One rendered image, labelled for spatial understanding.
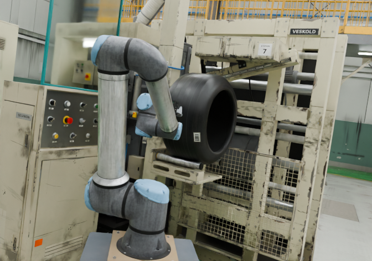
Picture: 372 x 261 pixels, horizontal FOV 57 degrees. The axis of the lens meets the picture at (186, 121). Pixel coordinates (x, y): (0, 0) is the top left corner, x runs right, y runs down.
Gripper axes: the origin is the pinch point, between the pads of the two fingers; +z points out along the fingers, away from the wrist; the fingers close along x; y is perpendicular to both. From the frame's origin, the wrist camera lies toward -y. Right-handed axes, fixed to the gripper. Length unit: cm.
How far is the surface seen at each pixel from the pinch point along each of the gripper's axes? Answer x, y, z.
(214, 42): 10, 59, 42
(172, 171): 7.6, -34.9, 16.8
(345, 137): 12, 78, 954
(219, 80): -10.7, 27.6, 20.4
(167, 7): 37, 74, 14
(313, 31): -50, 79, 71
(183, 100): 0.8, 9.4, 1.8
